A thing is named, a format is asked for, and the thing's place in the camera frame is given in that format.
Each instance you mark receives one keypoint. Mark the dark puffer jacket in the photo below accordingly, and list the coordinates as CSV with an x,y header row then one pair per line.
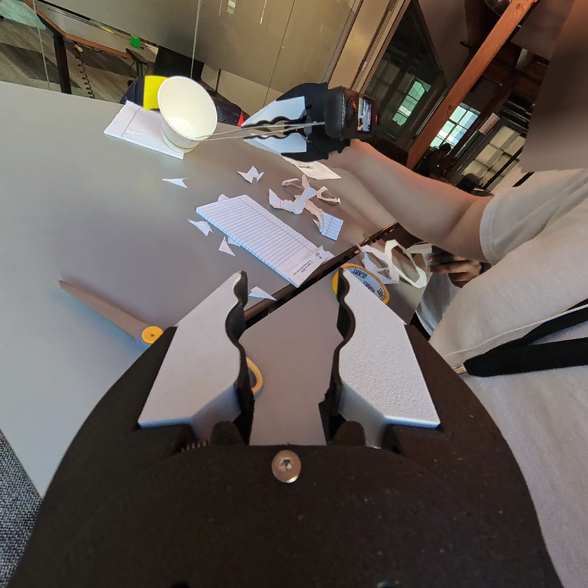
x,y
227,112

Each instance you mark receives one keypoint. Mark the scattered lined paper scraps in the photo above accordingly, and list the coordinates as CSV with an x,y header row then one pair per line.
x,y
330,225

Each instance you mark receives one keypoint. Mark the long metal tweezers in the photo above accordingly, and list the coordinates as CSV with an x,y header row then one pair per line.
x,y
239,132

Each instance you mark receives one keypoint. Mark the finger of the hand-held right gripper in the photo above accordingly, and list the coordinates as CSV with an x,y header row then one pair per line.
x,y
289,143
289,110

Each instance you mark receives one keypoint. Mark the grey orange scissors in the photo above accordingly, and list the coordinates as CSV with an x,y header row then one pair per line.
x,y
105,307

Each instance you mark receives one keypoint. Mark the lined notepad brown backing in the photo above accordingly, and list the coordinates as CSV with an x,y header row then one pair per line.
x,y
133,128

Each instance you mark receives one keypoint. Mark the printed instruction sheet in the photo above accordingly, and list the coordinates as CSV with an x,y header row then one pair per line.
x,y
321,171

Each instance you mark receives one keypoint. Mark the white green paper cup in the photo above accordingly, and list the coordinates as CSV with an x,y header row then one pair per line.
x,y
183,110

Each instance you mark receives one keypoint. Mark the yellow masking tape roll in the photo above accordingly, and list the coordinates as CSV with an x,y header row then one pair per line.
x,y
372,280

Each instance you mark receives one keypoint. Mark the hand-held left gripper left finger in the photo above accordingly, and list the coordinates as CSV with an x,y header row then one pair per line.
x,y
197,367

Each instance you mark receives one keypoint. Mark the wood edged meeting table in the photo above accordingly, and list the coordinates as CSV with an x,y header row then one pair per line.
x,y
82,27

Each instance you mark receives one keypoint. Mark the person's right forearm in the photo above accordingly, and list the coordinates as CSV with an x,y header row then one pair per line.
x,y
413,197

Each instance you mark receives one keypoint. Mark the lined notepad printed label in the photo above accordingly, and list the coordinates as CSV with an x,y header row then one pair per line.
x,y
257,229

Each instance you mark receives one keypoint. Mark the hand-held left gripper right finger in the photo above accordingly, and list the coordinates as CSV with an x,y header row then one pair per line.
x,y
386,367

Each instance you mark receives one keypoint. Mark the grey desk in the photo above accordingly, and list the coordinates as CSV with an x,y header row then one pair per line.
x,y
69,206

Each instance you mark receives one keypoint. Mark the yellow card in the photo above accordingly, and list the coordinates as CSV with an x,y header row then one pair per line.
x,y
151,92

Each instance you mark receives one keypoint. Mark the grid window wall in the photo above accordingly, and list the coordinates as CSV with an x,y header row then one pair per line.
x,y
464,124

